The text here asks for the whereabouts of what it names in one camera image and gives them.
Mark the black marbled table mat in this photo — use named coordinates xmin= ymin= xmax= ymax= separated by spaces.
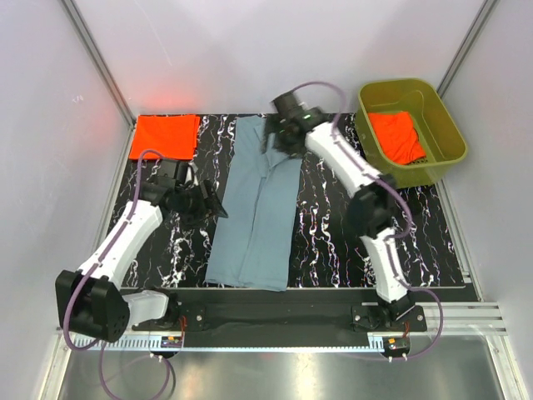
xmin=122 ymin=114 xmax=466 ymax=289

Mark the folded orange t-shirt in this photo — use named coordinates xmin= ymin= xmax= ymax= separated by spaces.
xmin=128 ymin=114 xmax=201 ymax=161

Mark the aluminium corner post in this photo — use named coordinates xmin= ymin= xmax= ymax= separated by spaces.
xmin=58 ymin=0 xmax=136 ymax=128
xmin=436 ymin=0 xmax=500 ymax=98

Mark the aluminium frame rail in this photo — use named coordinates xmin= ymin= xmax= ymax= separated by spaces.
xmin=71 ymin=302 xmax=506 ymax=355

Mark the orange connector box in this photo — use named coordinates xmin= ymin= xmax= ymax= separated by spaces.
xmin=384 ymin=337 xmax=411 ymax=351
xmin=161 ymin=336 xmax=183 ymax=348

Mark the left orange connector box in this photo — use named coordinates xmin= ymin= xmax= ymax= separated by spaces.
xmin=161 ymin=336 xmax=183 ymax=348

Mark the right aluminium corner post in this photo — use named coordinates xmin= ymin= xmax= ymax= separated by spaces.
xmin=436 ymin=0 xmax=500 ymax=98

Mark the orange t-shirt in bin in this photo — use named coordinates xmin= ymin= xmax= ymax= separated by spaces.
xmin=368 ymin=112 xmax=426 ymax=165

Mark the grey-blue t-shirt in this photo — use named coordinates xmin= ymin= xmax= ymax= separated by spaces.
xmin=205 ymin=116 xmax=301 ymax=292

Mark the olive green plastic bin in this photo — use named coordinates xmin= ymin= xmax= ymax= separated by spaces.
xmin=355 ymin=78 xmax=468 ymax=188

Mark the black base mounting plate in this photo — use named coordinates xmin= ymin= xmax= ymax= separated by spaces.
xmin=139 ymin=288 xmax=428 ymax=351

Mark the left aluminium corner post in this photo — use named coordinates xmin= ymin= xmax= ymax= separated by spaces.
xmin=58 ymin=0 xmax=136 ymax=128

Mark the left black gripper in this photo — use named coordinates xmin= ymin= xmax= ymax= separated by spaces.
xmin=176 ymin=178 xmax=227 ymax=230

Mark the right orange connector box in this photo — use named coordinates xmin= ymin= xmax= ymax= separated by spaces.
xmin=384 ymin=337 xmax=411 ymax=351

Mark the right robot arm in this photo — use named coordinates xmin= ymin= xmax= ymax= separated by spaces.
xmin=264 ymin=91 xmax=415 ymax=331

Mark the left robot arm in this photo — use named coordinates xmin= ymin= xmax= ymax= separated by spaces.
xmin=55 ymin=159 xmax=228 ymax=349

